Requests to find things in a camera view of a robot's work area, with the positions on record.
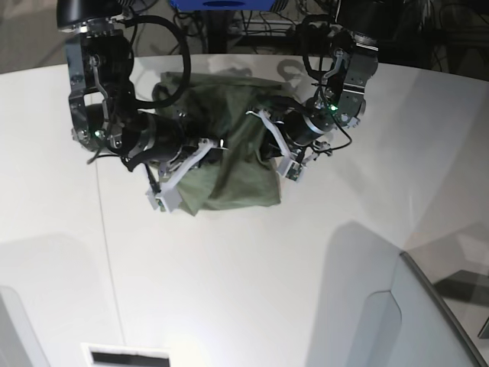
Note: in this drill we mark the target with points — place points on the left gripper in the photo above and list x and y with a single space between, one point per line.
295 134

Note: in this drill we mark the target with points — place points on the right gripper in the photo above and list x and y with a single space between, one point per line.
169 148

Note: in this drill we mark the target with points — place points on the green t-shirt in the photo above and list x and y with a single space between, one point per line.
240 176

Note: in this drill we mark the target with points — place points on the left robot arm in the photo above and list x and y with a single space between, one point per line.
354 60

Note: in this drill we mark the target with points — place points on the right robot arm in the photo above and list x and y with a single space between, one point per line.
109 119

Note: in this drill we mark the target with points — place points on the black power strip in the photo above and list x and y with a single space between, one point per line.
263 28

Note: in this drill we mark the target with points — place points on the blue box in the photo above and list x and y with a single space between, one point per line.
223 5

